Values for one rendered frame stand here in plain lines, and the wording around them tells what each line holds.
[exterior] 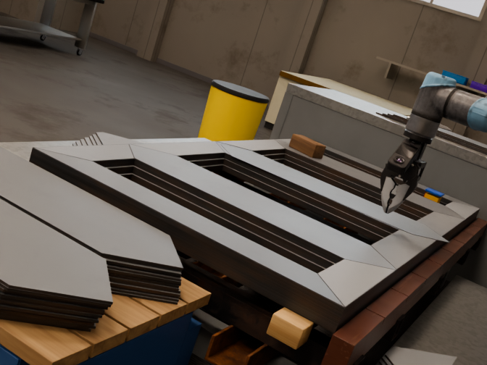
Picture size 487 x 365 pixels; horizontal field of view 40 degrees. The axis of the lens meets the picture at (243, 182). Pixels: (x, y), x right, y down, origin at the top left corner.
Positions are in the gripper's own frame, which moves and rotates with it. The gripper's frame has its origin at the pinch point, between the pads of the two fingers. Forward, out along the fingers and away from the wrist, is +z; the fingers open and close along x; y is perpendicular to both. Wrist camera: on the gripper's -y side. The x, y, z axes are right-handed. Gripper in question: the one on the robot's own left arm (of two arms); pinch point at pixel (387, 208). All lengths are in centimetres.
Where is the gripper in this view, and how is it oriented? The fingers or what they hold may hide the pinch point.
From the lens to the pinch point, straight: 171.5
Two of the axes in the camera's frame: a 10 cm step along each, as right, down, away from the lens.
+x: -8.3, -3.8, 4.0
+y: 4.6, -0.7, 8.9
